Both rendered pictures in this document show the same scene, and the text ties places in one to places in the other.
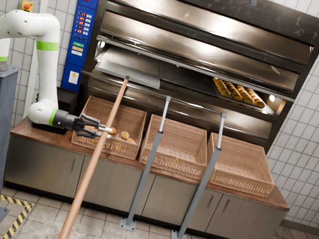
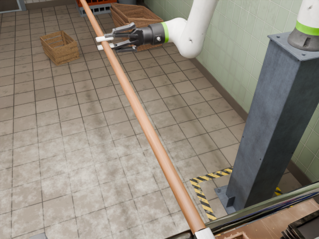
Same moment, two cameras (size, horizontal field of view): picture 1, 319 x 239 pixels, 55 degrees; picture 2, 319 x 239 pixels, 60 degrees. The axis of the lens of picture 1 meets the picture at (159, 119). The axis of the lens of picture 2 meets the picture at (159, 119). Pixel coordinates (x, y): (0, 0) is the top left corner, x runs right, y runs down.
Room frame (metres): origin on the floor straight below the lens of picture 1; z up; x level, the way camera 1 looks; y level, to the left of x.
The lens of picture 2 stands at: (2.56, 0.21, 1.72)
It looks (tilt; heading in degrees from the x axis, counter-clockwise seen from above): 42 degrees down; 166
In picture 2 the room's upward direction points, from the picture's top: straight up
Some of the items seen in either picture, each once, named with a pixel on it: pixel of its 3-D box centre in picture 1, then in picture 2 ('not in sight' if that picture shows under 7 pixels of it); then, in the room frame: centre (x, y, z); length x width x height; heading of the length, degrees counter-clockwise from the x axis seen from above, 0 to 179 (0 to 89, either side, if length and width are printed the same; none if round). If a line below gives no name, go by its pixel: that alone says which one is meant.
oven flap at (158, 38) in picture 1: (202, 51); not in sight; (2.75, -0.17, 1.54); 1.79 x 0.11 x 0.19; 97
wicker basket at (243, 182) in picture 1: (238, 163); not in sight; (2.56, -0.82, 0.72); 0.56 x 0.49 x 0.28; 98
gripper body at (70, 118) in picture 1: (75, 123); (139, 36); (1.41, 0.40, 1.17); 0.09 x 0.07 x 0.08; 96
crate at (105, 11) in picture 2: not in sight; (96, 5); (-2.12, 0.32, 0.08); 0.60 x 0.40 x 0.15; 99
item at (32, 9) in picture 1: (29, 6); not in sight; (2.54, 1.32, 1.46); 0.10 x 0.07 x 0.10; 97
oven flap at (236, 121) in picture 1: (183, 105); not in sight; (2.75, -0.17, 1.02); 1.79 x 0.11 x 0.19; 97
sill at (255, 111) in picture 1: (188, 90); not in sight; (2.78, -0.17, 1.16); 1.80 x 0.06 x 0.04; 97
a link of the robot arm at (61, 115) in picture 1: (61, 119); (155, 34); (1.41, 0.48, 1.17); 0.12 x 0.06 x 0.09; 6
